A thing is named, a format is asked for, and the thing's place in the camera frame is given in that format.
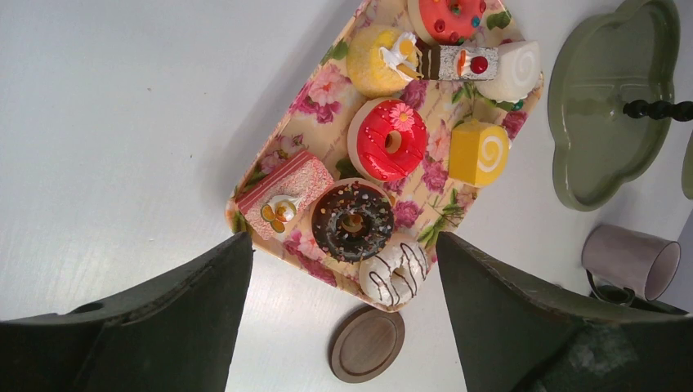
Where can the dark wooden coaster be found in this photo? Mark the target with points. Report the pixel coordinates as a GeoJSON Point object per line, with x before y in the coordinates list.
{"type": "Point", "coordinates": [365, 344]}

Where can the green three-tier stand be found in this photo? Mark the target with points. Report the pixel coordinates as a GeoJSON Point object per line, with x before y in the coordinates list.
{"type": "Point", "coordinates": [611, 100]}

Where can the chocolate sprinkled donut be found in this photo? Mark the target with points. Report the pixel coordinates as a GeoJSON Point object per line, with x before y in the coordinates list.
{"type": "Point", "coordinates": [352, 221]}

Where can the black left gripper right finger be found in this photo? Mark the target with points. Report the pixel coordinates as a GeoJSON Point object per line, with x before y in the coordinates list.
{"type": "Point", "coordinates": [517, 332]}

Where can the pink layered cake slice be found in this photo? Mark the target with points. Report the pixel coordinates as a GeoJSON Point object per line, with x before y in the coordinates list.
{"type": "Point", "coordinates": [280, 198]}

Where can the purple mug black handle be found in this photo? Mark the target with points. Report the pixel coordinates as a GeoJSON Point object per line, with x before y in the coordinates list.
{"type": "Point", "coordinates": [638, 264]}

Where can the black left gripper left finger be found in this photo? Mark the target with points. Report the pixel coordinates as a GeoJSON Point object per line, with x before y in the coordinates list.
{"type": "Point", "coordinates": [174, 332]}

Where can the yellow cream cake ball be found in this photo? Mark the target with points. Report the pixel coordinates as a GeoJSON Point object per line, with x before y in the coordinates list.
{"type": "Point", "coordinates": [382, 60]}

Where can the red glazed flower donut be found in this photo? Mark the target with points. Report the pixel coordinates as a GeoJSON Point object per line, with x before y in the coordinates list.
{"type": "Point", "coordinates": [386, 140]}

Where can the white chocolate-striped donut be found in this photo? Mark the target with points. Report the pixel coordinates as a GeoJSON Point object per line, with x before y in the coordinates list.
{"type": "Point", "coordinates": [395, 275]}

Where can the white swirl roll cake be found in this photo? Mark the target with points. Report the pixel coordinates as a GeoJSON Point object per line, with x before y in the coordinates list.
{"type": "Point", "coordinates": [518, 72]}

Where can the chocolate cherry cake slice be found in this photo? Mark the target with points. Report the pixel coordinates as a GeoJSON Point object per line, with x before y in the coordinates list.
{"type": "Point", "coordinates": [459, 63]}

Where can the floral dessert tray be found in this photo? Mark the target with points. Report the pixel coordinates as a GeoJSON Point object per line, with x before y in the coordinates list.
{"type": "Point", "coordinates": [427, 202]}

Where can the yellow swirl roll cake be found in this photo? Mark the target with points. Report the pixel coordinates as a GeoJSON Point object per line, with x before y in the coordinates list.
{"type": "Point", "coordinates": [478, 153]}

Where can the coral sprinkled donut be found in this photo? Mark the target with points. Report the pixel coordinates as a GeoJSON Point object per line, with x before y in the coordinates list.
{"type": "Point", "coordinates": [445, 22]}

